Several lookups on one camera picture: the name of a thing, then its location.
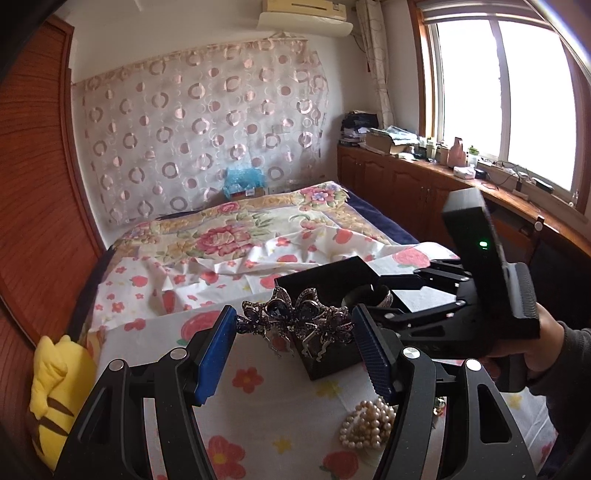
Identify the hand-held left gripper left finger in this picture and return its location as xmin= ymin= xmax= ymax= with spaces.
xmin=55 ymin=305 xmax=239 ymax=480

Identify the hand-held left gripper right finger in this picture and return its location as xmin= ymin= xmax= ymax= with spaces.
xmin=352 ymin=303 xmax=537 ymax=480

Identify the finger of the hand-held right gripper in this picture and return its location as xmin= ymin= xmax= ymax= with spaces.
xmin=369 ymin=295 xmax=468 ymax=357
xmin=378 ymin=258 xmax=474 ymax=297

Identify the purple jewelled hair clip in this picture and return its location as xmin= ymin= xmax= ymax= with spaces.
xmin=235 ymin=286 xmax=357 ymax=359

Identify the black jewelry box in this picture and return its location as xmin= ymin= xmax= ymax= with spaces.
xmin=274 ymin=256 xmax=428 ymax=382

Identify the person's right forearm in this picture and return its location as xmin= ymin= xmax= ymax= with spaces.
xmin=531 ymin=322 xmax=591 ymax=385

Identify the person's right hand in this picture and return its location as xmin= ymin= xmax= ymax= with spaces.
xmin=524 ymin=304 xmax=570 ymax=376

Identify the silver bangle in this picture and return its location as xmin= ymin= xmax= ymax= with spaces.
xmin=341 ymin=284 xmax=394 ymax=311

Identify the dark blue blanket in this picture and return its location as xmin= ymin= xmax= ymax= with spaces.
xmin=344 ymin=188 xmax=420 ymax=246

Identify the white flower print bed sheet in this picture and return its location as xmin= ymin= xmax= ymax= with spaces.
xmin=87 ymin=225 xmax=560 ymax=480

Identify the wooden cabinet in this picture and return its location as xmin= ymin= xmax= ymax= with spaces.
xmin=336 ymin=142 xmax=591 ymax=282

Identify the white power strip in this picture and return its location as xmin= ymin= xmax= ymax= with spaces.
xmin=477 ymin=161 xmax=529 ymax=198

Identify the floral quilt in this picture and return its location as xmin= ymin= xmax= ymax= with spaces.
xmin=117 ymin=181 xmax=385 ymax=266

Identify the stack of books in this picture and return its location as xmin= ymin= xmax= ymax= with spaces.
xmin=364 ymin=124 xmax=426 ymax=158

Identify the yellow plush toy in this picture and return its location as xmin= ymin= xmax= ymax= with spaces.
xmin=28 ymin=334 xmax=99 ymax=472

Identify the pile of dark clothes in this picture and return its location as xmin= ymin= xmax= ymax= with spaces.
xmin=340 ymin=110 xmax=381 ymax=148

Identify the blue plastic bag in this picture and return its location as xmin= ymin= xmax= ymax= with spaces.
xmin=223 ymin=166 xmax=265 ymax=197

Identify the wooden framed window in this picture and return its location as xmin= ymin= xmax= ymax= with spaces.
xmin=409 ymin=0 xmax=591 ymax=204

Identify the patterned window curtain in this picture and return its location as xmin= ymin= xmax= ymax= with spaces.
xmin=355 ymin=0 xmax=397 ymax=131

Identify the circle patterned sheer curtain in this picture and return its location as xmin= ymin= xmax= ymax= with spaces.
xmin=73 ymin=39 xmax=329 ymax=228

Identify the white air conditioner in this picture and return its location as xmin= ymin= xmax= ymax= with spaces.
xmin=257 ymin=0 xmax=355 ymax=38

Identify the pearl bracelet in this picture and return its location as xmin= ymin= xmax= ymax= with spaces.
xmin=338 ymin=396 xmax=399 ymax=450

